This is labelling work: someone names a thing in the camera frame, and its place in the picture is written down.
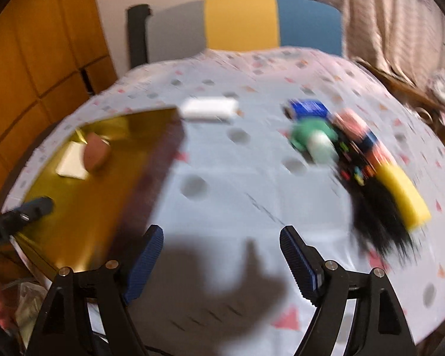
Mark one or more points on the pink fluffy cloth blue band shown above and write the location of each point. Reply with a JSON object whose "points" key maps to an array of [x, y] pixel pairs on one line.
{"points": [[352, 122]]}

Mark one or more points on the patterned light blue tablecloth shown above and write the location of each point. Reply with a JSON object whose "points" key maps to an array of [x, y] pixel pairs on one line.
{"points": [[237, 178]]}

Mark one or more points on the black hairpiece with colourful clips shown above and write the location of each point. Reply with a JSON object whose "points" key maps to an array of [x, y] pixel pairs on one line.
{"points": [[378, 207]]}

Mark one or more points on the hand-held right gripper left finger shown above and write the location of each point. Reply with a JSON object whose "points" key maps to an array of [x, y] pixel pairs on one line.
{"points": [[145, 263]]}

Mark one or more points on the small blue box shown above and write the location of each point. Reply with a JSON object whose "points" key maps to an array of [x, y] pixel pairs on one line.
{"points": [[307, 108]]}

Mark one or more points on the gold box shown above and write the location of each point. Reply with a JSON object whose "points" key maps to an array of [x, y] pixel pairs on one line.
{"points": [[78, 207]]}

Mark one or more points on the clear plastic bag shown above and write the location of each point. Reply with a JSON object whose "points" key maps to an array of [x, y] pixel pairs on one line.
{"points": [[28, 304]]}

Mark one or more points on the green and white tube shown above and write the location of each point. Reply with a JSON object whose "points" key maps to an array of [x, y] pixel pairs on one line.
{"points": [[313, 139]]}

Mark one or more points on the orange wooden cabinet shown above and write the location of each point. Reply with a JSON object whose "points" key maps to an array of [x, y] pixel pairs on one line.
{"points": [[40, 44]]}

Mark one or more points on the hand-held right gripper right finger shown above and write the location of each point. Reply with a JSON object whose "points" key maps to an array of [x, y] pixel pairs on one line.
{"points": [[300, 263]]}

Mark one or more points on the cream square sponge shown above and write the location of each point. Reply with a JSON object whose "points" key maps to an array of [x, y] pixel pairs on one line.
{"points": [[72, 165]]}

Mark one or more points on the brown makeup sponge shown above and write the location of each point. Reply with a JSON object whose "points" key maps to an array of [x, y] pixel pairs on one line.
{"points": [[96, 152]]}

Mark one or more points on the yellow sponge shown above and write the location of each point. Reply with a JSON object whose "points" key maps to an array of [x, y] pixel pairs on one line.
{"points": [[404, 196]]}

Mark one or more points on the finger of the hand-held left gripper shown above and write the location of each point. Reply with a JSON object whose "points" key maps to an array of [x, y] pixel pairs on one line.
{"points": [[33, 208]]}

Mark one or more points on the beige patterned curtain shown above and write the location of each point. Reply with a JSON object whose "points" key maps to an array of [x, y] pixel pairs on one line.
{"points": [[393, 18]]}

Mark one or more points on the white rectangular sponge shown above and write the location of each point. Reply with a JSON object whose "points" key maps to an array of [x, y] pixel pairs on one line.
{"points": [[209, 108]]}

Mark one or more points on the grey yellow blue chair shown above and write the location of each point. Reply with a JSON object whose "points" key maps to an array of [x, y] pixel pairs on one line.
{"points": [[241, 22]]}

